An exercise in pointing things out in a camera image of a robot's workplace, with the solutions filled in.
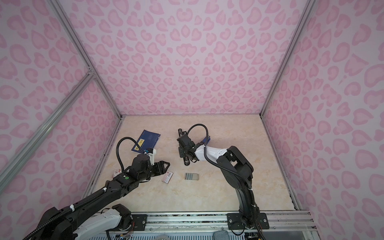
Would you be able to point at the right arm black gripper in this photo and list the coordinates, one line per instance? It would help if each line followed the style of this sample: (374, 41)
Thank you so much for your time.
(180, 148)

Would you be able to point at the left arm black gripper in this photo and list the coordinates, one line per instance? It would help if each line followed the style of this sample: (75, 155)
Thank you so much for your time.
(163, 169)

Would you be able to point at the blue long stapler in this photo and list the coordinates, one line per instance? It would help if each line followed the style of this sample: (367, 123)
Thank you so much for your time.
(206, 140)

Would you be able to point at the staple tray with staples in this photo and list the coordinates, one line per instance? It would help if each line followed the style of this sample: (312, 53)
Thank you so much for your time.
(191, 176)

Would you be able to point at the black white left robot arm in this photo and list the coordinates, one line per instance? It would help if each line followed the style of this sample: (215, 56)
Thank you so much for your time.
(62, 224)

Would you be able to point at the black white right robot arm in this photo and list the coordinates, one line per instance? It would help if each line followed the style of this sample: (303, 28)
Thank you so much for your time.
(237, 171)

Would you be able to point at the dark blue booklet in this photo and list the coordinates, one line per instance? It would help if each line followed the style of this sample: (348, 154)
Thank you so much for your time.
(147, 140)

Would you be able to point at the small red white staple box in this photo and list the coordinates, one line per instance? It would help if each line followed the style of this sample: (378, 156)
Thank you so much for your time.
(117, 172)

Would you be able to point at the grey cloth pad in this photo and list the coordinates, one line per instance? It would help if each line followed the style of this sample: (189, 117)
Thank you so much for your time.
(221, 235)

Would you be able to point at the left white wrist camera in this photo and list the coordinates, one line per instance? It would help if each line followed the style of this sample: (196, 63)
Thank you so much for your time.
(151, 153)

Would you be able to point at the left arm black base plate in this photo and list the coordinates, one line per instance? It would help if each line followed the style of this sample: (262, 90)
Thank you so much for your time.
(135, 222)

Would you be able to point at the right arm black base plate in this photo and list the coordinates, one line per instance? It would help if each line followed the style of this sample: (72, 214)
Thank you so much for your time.
(237, 221)

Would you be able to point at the aluminium front rail frame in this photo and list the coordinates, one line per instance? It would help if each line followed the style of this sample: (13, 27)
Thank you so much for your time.
(284, 225)

